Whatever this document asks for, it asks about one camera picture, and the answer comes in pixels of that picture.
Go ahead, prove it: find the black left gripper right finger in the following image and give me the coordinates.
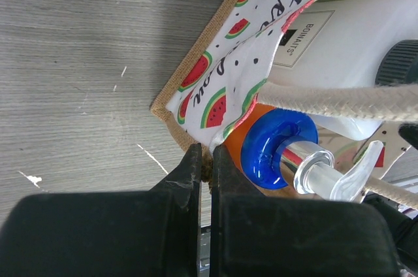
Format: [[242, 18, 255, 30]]
[[210, 146, 400, 276]]

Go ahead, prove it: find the orange bottle blue pump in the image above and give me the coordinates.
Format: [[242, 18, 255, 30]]
[[224, 103, 384, 202]]

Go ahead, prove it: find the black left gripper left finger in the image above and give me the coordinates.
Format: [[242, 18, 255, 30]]
[[1, 144, 202, 276]]

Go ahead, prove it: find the white square bottle black cap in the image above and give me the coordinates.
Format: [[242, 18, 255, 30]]
[[266, 0, 418, 140]]

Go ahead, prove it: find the watermelon print canvas bag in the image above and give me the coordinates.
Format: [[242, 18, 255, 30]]
[[151, 0, 417, 207]]

